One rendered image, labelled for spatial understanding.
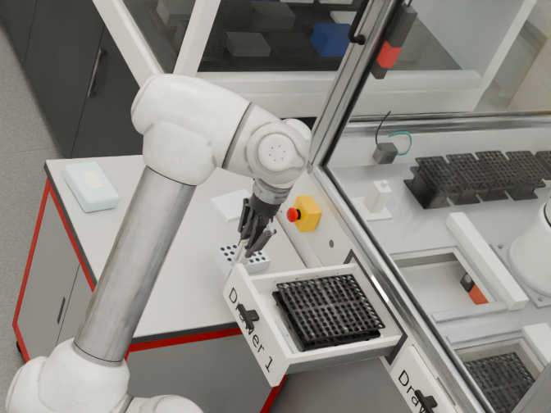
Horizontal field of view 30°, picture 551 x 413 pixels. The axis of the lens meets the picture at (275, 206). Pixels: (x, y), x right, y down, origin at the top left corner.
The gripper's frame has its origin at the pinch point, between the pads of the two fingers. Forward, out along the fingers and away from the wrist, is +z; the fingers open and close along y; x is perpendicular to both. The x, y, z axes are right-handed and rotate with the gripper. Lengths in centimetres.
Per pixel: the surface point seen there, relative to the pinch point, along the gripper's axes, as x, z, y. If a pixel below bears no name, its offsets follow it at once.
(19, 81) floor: 21, 84, -176
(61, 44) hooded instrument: 19, 43, -146
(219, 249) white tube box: -3.1, 3.9, -5.5
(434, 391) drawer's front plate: 16, -8, 57
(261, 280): -4.4, -4.9, 13.5
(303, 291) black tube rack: 3.8, -5.7, 19.9
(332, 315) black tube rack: 9.4, -3.0, 26.8
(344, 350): 4.2, -5.2, 38.4
